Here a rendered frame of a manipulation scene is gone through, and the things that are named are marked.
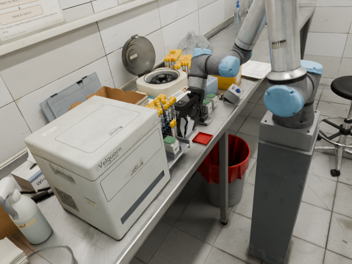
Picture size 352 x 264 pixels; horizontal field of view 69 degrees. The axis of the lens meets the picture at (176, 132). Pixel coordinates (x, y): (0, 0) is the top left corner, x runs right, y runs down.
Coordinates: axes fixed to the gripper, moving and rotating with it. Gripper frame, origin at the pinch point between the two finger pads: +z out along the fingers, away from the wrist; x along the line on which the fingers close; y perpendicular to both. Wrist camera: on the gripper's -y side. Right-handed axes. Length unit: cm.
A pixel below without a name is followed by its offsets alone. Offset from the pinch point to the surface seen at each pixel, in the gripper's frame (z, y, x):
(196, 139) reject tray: 1.0, 7.7, -1.7
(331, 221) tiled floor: 49, 100, -64
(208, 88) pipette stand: -21.3, 30.9, 7.8
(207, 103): -14.1, 21.3, 2.5
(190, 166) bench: 9.2, -6.0, -7.6
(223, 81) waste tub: -26, 45, 6
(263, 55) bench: -50, 97, 1
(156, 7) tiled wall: -66, 45, 59
